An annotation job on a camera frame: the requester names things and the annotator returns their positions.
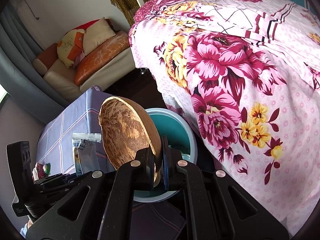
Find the yellow orange plush pillow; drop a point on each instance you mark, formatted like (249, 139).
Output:
(70, 47)

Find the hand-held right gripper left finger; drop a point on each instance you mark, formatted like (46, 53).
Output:
(146, 170)

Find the red pillow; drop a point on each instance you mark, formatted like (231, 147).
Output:
(86, 25)

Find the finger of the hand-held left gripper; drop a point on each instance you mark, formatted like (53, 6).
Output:
(60, 181)

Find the teal trash bin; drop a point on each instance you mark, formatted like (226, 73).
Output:
(180, 132)

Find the grey blue curtain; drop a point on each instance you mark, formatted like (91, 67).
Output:
(22, 80)

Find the plaid purple tablecloth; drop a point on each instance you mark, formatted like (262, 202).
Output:
(75, 115)

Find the cream sofa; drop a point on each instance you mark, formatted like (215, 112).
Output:
(65, 80)

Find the orange seat cushion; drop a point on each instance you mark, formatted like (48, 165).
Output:
(105, 57)

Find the beige pillow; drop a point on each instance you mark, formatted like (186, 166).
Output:
(98, 35)

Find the pink floral blanket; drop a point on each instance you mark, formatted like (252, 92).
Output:
(237, 80)

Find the blue snack wrapper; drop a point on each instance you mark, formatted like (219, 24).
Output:
(86, 155)

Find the pink snack pouch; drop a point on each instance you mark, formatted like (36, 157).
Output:
(42, 170)

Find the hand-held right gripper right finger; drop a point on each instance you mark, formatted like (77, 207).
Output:
(164, 170)

